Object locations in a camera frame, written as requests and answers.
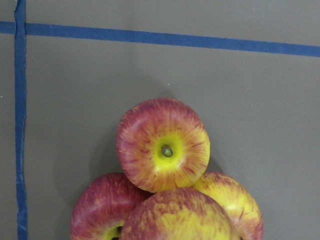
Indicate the lone red yellow apple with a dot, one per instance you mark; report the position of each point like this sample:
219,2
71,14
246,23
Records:
179,214

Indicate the top red yellow apple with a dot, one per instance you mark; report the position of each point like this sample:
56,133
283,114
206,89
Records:
162,144

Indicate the brown paper table cover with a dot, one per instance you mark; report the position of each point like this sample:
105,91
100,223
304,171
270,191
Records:
249,68

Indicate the right red apple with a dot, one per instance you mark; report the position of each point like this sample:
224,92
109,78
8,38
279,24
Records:
101,210

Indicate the left yellow red apple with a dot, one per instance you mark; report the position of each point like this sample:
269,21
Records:
237,202

